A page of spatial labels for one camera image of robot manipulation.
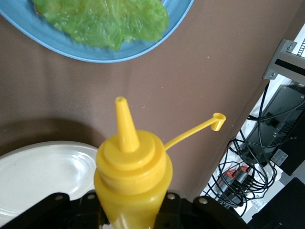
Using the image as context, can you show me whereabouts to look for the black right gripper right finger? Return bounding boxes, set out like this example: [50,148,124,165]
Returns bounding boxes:
[154,189,251,229]

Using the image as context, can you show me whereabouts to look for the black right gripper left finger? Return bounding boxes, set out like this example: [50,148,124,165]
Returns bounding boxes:
[0,189,111,229]

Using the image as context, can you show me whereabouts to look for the yellow mustard squeeze bottle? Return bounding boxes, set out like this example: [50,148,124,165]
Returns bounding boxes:
[93,96,226,229]

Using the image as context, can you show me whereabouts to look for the green lettuce leaf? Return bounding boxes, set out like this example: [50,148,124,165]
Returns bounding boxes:
[32,0,170,53]

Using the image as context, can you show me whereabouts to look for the white round plate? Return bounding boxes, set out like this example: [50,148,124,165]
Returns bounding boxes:
[0,140,100,217]

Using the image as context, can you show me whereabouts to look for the blue round plate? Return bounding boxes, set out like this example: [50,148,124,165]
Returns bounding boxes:
[0,0,195,64]

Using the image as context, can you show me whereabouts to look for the power strip orange switches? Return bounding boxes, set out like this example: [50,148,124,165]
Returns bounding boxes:
[218,166,257,207]

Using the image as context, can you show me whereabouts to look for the black computer box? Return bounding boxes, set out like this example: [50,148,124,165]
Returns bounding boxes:
[245,81,305,177]

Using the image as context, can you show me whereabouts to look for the aluminium frame profile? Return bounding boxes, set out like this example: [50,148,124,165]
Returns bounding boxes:
[274,51,305,85]

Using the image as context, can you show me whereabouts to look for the metal corner bracket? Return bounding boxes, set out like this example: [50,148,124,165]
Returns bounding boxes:
[261,38,298,80]

